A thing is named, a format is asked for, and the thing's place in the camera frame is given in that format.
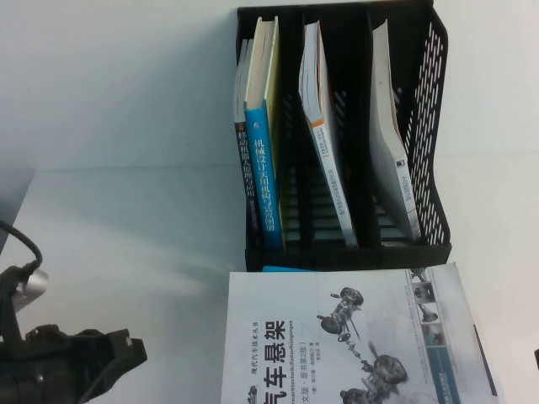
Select white book small black mark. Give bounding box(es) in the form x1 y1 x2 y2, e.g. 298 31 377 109
369 19 422 243

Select white car suspension book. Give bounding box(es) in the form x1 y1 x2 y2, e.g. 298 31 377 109
218 260 500 404

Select thick black camera cable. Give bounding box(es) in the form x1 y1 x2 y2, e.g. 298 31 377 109
0 221 44 270

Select blue grey DTC book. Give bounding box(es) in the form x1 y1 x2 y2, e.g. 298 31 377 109
261 264 315 274

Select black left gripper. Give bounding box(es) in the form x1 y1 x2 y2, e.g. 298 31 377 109
23 327 148 404

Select blue spine mechanism book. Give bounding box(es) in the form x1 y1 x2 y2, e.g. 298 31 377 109
243 15 287 252

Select black mesh book stand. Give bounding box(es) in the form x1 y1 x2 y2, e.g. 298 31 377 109
235 0 454 274

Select dark spine robot book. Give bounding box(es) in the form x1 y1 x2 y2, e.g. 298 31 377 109
232 37 260 241

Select white book orange mark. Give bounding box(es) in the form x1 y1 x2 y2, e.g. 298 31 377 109
297 19 359 248

